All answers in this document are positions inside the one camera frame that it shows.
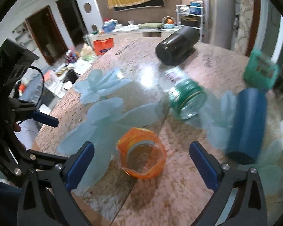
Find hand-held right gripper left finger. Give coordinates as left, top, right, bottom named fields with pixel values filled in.
left=18, top=141, right=95, bottom=226

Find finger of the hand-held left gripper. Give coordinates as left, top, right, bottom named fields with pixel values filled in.
left=11, top=98, right=59, bottom=127
left=14, top=146, right=70, bottom=178

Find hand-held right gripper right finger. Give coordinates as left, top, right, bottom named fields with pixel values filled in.
left=189, top=141, right=267, bottom=226

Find orange transparent cup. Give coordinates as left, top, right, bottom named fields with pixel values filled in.
left=116, top=127, right=167, bottom=179

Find blue cup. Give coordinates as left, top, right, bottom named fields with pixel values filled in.
left=225, top=88, right=267, bottom=165

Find teal plastic cup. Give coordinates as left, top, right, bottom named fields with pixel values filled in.
left=243, top=49, right=281, bottom=90

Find black bag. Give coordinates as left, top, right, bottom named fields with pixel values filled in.
left=66, top=69, right=80, bottom=84

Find brown wooden door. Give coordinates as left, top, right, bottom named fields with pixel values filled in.
left=25, top=6, right=69, bottom=66

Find person's dark blue trousers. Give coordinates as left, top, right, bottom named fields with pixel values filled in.
left=0, top=178, right=23, bottom=226

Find white papers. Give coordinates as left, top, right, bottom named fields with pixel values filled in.
left=73, top=59, right=94, bottom=76

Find clear bottle with green label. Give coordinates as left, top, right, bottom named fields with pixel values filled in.
left=165, top=66, right=207, bottom=120

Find pale green cloth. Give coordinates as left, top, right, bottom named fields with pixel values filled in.
left=81, top=44, right=96, bottom=62

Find orange box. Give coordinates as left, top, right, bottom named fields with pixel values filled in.
left=93, top=38, right=115, bottom=56

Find blue and white container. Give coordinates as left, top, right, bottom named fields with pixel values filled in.
left=102, top=18, right=123, bottom=32

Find black cylinder bottle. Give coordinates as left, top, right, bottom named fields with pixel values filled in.
left=155, top=26, right=200, bottom=66

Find white low cabinet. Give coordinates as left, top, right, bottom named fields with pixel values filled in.
left=112, top=27, right=181, bottom=38

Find green folded cloth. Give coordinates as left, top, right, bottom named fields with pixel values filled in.
left=139, top=23, right=164, bottom=29

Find bowl of fruit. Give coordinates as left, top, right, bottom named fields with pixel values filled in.
left=162, top=16, right=177, bottom=29

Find silver metal column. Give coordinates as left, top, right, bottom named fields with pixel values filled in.
left=208, top=0, right=236, bottom=49

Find patterned curtain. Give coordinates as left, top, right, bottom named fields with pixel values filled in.
left=235, top=0, right=255, bottom=57

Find blue box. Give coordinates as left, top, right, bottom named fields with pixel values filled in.
left=190, top=2, right=204, bottom=15

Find black cable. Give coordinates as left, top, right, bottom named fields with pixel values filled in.
left=15, top=65, right=45, bottom=125

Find white wire rack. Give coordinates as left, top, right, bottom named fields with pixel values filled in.
left=176, top=5, right=206, bottom=40

